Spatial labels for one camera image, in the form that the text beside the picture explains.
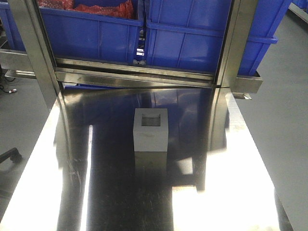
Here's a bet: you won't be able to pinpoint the black chair caster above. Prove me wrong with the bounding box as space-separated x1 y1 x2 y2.
0 148 23 163

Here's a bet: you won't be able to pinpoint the stainless steel rack frame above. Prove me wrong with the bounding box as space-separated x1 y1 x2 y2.
0 0 262 109

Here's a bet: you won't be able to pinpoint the blue bin with red items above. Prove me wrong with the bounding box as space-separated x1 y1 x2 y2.
40 0 144 63

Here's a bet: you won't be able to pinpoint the blue bin far left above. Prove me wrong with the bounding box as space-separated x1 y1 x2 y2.
0 0 25 51

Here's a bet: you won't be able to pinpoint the gray hollow square base block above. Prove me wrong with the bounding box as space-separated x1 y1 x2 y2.
133 108 168 152

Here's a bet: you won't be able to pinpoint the blue plastic bin right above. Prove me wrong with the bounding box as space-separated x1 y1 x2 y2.
144 0 290 76

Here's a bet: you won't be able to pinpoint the red crumpled bags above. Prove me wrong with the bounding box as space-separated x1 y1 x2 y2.
37 0 135 19

